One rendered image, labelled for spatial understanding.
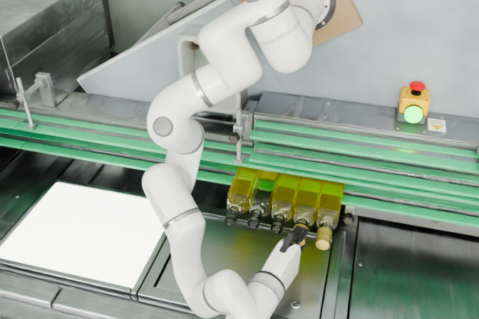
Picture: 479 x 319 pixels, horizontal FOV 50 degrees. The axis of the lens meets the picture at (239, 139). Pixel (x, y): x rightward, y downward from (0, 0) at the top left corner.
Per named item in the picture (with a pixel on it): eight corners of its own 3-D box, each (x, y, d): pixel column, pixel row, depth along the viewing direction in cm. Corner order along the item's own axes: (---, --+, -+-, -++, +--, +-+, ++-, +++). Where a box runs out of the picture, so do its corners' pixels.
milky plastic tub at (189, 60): (192, 93, 154) (182, 107, 148) (187, 23, 142) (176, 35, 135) (247, 100, 151) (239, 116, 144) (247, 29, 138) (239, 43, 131)
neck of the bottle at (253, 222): (251, 214, 129) (246, 227, 125) (251, 206, 127) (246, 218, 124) (262, 216, 129) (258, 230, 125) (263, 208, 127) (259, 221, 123)
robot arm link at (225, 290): (188, 297, 103) (210, 284, 96) (216, 262, 110) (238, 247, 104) (241, 350, 103) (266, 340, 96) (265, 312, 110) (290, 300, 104)
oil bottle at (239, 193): (245, 165, 149) (224, 214, 132) (245, 149, 145) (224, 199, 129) (264, 168, 147) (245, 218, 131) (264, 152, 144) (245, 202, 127)
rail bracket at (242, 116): (240, 145, 144) (228, 172, 134) (240, 94, 135) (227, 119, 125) (250, 147, 144) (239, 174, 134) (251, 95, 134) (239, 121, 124)
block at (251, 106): (246, 127, 149) (239, 140, 143) (246, 99, 143) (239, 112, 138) (258, 128, 148) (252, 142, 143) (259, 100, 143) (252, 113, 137)
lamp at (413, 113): (403, 117, 133) (402, 124, 130) (405, 103, 130) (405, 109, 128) (420, 120, 132) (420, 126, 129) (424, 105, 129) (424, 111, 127)
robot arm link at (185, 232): (205, 203, 107) (254, 295, 102) (179, 226, 116) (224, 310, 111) (172, 216, 101) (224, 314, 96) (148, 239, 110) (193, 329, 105)
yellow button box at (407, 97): (397, 107, 140) (396, 121, 134) (402, 82, 135) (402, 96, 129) (423, 110, 138) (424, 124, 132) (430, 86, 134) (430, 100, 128)
